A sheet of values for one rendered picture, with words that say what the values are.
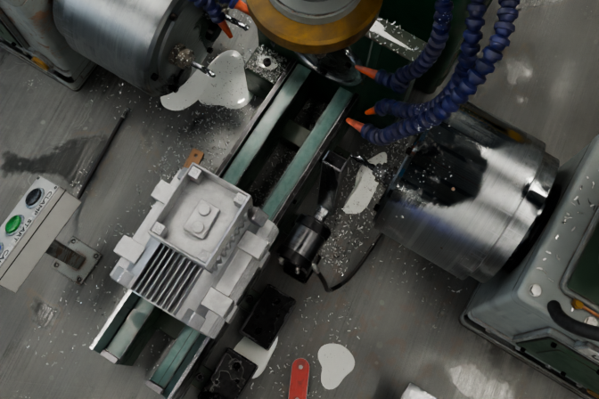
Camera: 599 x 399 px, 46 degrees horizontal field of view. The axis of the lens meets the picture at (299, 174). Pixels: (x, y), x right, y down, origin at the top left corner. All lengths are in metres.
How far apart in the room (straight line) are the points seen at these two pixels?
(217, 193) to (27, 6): 0.44
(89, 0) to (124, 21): 0.07
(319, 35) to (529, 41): 0.75
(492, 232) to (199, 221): 0.42
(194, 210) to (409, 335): 0.51
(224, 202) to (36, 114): 0.58
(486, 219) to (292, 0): 0.41
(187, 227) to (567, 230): 0.53
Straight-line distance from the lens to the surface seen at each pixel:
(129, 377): 1.36
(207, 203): 1.04
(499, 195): 1.04
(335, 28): 0.90
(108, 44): 1.19
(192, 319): 1.05
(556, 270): 1.04
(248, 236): 1.08
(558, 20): 1.61
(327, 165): 0.93
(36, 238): 1.15
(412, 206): 1.05
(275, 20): 0.91
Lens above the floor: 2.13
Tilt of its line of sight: 74 degrees down
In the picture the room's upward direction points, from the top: 1 degrees clockwise
